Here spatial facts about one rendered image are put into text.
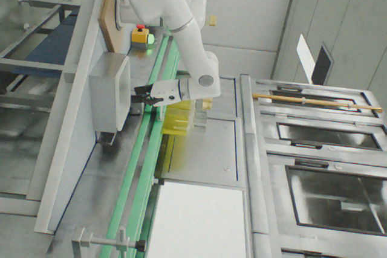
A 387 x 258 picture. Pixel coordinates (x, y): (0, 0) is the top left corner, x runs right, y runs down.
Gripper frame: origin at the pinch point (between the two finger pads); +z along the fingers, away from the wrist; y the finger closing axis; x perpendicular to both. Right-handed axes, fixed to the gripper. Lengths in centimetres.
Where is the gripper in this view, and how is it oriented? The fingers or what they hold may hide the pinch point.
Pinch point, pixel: (138, 94)
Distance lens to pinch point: 125.7
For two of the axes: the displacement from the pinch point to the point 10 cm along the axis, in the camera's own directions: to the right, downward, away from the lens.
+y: 0.7, -5.6, 8.2
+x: -1.7, -8.2, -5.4
